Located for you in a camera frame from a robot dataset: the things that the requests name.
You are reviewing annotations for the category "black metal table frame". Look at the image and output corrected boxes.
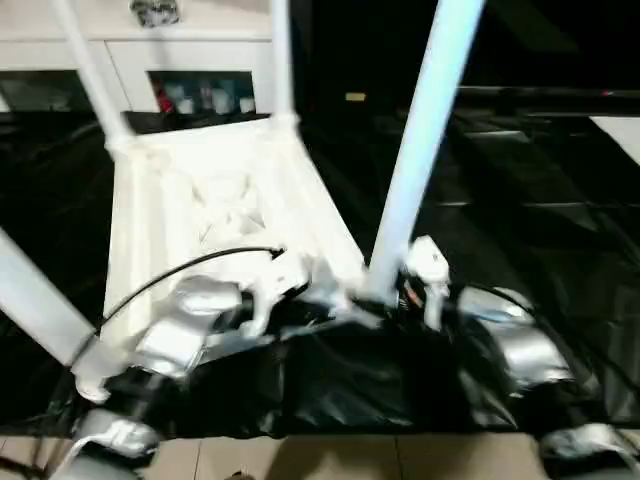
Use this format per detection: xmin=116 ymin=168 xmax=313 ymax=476
xmin=0 ymin=434 xmax=51 ymax=476

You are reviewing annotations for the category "white plastic table top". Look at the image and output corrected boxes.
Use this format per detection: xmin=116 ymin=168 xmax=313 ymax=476
xmin=74 ymin=114 xmax=386 ymax=401

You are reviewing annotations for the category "black television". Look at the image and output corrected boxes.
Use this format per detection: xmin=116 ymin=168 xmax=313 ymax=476
xmin=457 ymin=85 xmax=640 ymax=114

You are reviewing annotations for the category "white plastic table leg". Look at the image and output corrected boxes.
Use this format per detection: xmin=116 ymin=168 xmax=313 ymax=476
xmin=367 ymin=0 xmax=489 ymax=306
xmin=0 ymin=227 xmax=114 ymax=401
xmin=269 ymin=0 xmax=301 ymax=129
xmin=49 ymin=0 xmax=136 ymax=151

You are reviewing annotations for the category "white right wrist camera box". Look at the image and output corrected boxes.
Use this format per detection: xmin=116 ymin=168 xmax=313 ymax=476
xmin=404 ymin=237 xmax=451 ymax=331

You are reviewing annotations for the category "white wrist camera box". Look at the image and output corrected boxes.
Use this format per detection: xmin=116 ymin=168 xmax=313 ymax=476
xmin=239 ymin=249 xmax=311 ymax=336
xmin=404 ymin=237 xmax=451 ymax=331

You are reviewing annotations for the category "black glossy mat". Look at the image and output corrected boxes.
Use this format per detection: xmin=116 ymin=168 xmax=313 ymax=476
xmin=0 ymin=109 xmax=640 ymax=436

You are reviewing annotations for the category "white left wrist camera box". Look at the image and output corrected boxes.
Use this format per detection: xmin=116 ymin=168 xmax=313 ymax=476
xmin=239 ymin=249 xmax=311 ymax=336

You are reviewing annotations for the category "black bundle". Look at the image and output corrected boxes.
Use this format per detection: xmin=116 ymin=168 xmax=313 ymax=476
xmin=129 ymin=0 xmax=181 ymax=26

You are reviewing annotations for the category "white sideboard surface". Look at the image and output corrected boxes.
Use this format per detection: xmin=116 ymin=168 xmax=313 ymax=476
xmin=589 ymin=115 xmax=640 ymax=164

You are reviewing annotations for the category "white glass-door cabinet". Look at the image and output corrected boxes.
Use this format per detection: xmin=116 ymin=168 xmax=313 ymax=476
xmin=0 ymin=0 xmax=274 ymax=114

